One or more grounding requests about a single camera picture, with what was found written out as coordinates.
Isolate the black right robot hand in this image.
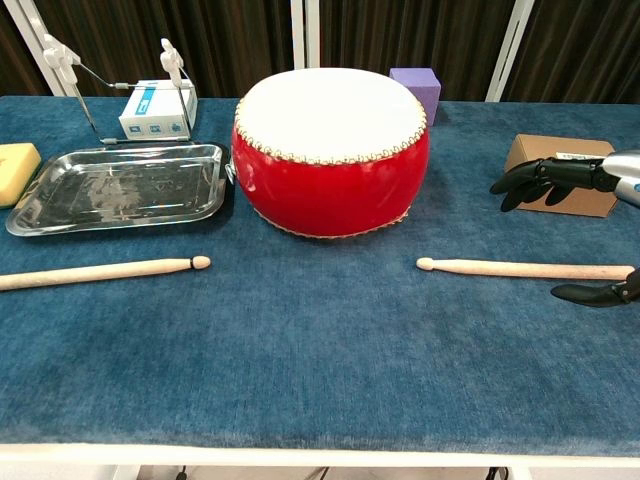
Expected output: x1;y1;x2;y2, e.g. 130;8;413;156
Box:
488;155;640;307

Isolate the plain wooden drumstick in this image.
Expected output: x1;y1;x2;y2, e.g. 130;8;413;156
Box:
415;257;636;281

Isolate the wooden drumstick with black ring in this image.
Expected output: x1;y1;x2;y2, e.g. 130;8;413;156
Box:
0;255;212;293

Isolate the stainless steel tray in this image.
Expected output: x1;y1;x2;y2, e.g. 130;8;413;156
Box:
4;142;236;237

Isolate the brown cardboard box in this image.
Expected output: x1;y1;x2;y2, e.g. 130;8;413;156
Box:
503;133;621;219

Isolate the purple foam block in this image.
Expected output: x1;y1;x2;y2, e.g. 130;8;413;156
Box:
388;67;443;127

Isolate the red drum with white head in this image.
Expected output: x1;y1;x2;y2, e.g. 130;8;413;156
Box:
231;67;431;241

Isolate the blue velvet table cloth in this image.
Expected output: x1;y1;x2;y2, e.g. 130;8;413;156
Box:
0;94;640;459

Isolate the dark brown curtain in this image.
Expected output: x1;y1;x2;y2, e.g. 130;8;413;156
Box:
0;0;640;104

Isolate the white and blue carton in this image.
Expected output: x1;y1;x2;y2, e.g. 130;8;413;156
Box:
118;78;199;142

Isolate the yellow sponge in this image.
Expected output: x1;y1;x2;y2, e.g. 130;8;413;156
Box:
0;142;43;210

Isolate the white slanted frame post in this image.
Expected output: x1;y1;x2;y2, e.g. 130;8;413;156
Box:
484;0;536;104
4;0;69;97

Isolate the white upright frame post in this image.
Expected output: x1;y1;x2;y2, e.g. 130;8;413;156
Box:
290;0;321;71

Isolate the white table frame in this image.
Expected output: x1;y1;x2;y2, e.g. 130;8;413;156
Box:
0;442;640;480

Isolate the wire stand with white clips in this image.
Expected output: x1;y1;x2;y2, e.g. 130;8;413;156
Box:
42;33;199;146

